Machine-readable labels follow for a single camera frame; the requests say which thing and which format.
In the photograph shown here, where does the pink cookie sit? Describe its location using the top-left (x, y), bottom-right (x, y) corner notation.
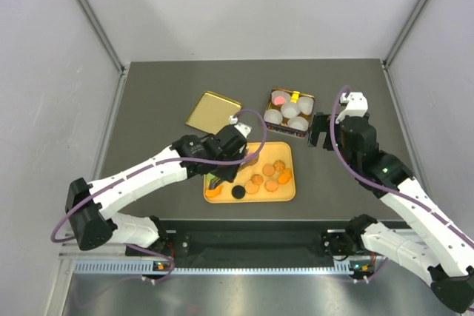
top-left (273, 95), bottom-right (286, 106)

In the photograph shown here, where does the white paper cup top-left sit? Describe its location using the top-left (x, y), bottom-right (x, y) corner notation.
top-left (271, 90), bottom-right (291, 107)

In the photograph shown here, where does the tan dotted round cookie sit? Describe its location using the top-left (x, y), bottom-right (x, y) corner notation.
top-left (244, 180), bottom-right (259, 195)

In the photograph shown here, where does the slotted cable duct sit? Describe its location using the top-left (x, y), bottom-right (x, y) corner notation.
top-left (74, 260), bottom-right (354, 275)

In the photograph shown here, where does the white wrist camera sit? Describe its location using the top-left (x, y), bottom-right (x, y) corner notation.
top-left (229, 115), bottom-right (252, 139)
top-left (336, 92), bottom-right (368, 124)

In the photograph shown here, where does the white paper cup bottom-left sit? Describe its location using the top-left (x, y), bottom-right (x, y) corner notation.
top-left (264, 109), bottom-right (283, 125)

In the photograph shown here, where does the tan flower cookie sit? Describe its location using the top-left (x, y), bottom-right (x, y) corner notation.
top-left (250, 174), bottom-right (264, 186)

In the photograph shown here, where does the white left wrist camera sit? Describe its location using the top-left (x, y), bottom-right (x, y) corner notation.
top-left (229, 115), bottom-right (252, 139)

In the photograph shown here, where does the white paper cup bottom-right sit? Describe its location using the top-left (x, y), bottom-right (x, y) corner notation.
top-left (287, 116), bottom-right (309, 131)

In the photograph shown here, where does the orange swirl cookie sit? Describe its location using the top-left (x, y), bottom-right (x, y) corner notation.
top-left (273, 160), bottom-right (286, 172)

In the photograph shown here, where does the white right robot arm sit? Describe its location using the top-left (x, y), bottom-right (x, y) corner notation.
top-left (308, 113), bottom-right (473, 314)

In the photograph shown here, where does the square cookie tin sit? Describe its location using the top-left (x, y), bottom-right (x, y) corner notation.
top-left (263, 87), bottom-right (316, 138)

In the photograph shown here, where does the white paper cup centre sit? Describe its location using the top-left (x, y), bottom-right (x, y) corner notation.
top-left (281, 101), bottom-right (301, 119)

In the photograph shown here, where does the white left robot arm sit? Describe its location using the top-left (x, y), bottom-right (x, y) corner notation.
top-left (65, 123), bottom-right (251, 255)

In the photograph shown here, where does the tan plain round cookie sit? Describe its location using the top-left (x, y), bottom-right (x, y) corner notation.
top-left (262, 164), bottom-right (276, 177)

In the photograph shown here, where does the gold tin lid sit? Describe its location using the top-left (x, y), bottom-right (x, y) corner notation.
top-left (185, 91), bottom-right (242, 134)

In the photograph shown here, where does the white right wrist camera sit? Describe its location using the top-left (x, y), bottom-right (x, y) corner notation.
top-left (336, 92), bottom-right (368, 124)

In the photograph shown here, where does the white paper cup top-right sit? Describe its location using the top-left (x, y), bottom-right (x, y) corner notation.
top-left (297, 96), bottom-right (314, 115)

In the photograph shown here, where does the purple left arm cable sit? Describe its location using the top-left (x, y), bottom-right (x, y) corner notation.
top-left (50, 108), bottom-right (268, 286)

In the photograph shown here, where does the yellow serving tray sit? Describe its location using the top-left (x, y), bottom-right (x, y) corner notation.
top-left (203, 141), bottom-right (296, 204)

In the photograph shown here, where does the tan scalloped cookie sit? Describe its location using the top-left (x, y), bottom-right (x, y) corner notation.
top-left (264, 179), bottom-right (279, 192)

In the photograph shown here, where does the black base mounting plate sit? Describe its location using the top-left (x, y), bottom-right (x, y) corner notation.
top-left (149, 220), bottom-right (363, 268)

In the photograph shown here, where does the black sandwich cookie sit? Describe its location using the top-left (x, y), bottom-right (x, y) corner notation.
top-left (231, 185), bottom-right (246, 200)

